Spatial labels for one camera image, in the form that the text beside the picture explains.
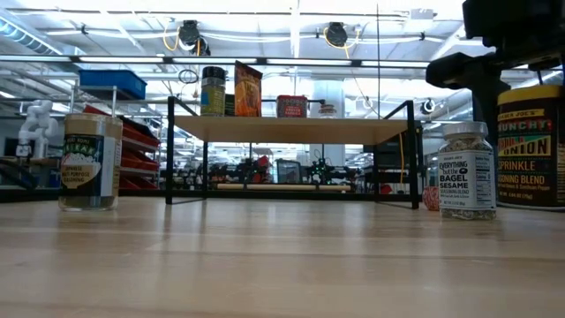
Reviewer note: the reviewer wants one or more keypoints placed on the orange spice pouch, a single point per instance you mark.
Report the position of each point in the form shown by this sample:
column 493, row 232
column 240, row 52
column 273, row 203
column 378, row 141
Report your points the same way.
column 248, row 93

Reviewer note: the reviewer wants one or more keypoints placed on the red and black machine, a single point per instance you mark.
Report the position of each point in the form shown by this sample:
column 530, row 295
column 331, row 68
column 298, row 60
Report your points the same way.
column 260, row 170

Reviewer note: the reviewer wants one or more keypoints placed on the small round black reel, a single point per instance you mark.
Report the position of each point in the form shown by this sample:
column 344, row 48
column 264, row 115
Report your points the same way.
column 423, row 107

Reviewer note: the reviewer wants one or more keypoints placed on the black cabinet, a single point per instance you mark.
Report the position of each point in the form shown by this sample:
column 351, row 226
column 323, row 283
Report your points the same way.
column 388, row 159

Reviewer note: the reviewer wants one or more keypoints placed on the bagel seasoning jar white lid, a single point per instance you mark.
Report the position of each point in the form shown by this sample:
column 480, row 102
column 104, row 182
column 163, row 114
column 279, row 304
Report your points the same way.
column 465, row 181

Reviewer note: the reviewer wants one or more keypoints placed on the red bin storage rack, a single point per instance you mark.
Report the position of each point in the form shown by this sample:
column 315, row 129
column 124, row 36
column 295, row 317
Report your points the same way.
column 139, row 137

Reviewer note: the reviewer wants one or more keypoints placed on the furikake glass jar tan lid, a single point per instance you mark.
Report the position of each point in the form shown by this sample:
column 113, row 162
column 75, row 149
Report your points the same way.
column 88, row 168

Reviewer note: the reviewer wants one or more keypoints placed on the glass display case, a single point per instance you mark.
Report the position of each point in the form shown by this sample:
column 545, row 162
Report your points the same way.
column 289, row 172

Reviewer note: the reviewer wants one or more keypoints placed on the wooden workbench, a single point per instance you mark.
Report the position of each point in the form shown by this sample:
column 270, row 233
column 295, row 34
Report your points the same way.
column 44, row 162

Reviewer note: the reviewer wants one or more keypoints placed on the thyme leaves jar black lid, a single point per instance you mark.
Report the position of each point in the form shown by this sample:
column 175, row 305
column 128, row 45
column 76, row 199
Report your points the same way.
column 213, row 97

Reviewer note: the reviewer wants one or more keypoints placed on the chili onion jar yellow lid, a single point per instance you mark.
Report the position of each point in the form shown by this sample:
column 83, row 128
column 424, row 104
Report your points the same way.
column 529, row 154

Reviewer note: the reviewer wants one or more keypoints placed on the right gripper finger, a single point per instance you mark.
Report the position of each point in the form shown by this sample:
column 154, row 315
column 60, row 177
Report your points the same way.
column 468, row 70

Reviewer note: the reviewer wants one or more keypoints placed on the wooden shelf riser black frame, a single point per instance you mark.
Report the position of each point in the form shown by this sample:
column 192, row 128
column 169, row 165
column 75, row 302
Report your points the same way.
column 287, row 130

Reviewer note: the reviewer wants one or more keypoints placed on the smoked paprika tin red lid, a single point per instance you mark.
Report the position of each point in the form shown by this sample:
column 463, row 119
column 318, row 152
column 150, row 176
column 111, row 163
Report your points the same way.
column 291, row 108

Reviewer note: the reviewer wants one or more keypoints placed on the white robot figure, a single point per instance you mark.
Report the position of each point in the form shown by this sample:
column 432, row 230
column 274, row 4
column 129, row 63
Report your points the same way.
column 37, row 126

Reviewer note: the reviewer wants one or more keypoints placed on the dark green spice tin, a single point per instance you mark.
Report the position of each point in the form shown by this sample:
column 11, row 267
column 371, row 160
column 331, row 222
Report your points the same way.
column 230, row 106

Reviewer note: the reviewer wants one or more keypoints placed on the blue plastic bin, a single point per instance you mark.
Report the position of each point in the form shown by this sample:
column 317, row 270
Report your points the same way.
column 110, row 79

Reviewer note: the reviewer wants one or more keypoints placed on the black robot with green lights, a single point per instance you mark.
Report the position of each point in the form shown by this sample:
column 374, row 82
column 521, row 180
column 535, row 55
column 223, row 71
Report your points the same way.
column 324, row 170

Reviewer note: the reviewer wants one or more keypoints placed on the black upright post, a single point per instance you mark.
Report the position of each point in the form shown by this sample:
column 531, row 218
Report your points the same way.
column 485, row 106

